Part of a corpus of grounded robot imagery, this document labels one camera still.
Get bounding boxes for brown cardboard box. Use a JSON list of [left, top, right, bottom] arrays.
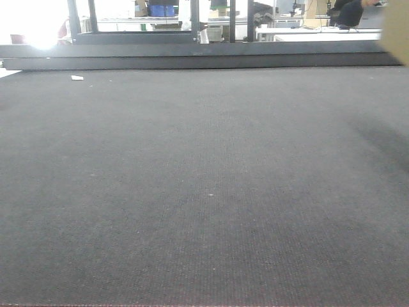
[[380, 0, 408, 67]]

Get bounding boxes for dark grey conveyor belt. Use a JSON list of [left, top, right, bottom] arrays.
[[1, 67, 408, 306]]

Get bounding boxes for white work table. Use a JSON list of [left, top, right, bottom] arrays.
[[256, 27, 382, 42]]

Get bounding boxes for blue storage crates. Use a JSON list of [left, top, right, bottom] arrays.
[[148, 4, 175, 17]]

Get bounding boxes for small white paper scrap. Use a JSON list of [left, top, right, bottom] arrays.
[[71, 75, 84, 81]]

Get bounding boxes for person in dark shirt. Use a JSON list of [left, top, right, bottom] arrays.
[[333, 0, 379, 29]]

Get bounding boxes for grey metal shelf frame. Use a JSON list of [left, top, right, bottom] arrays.
[[66, 0, 256, 45]]

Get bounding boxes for grey conveyor side rail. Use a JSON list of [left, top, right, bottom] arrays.
[[1, 40, 401, 71]]

